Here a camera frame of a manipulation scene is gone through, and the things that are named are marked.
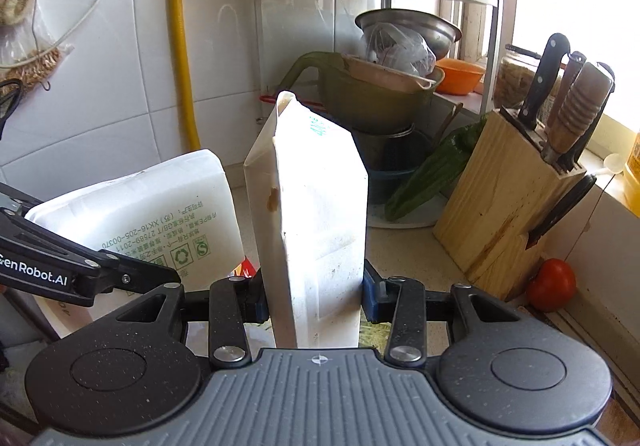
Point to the wooden knife block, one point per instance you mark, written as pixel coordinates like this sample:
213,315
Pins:
504,192

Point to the white paper bag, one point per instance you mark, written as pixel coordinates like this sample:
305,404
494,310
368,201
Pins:
308,195

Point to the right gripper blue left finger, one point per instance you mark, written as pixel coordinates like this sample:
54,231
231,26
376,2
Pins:
259,310

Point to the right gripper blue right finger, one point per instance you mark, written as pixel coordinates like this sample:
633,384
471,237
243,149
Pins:
374,296

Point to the steel bowl with bag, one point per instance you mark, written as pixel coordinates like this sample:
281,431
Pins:
406,40

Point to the black handled knife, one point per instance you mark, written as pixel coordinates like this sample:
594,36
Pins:
547,71

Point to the orange plastic bowl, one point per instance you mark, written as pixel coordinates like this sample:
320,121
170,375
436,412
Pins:
461,77

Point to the green plastic colander pot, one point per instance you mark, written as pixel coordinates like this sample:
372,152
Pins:
364,96

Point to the yellow cooking oil bottle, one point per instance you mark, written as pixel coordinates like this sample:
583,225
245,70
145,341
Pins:
631,178

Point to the red tomato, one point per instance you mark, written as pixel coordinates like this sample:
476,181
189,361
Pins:
553,287

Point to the teal plastic basin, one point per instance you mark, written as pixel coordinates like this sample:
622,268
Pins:
390,160

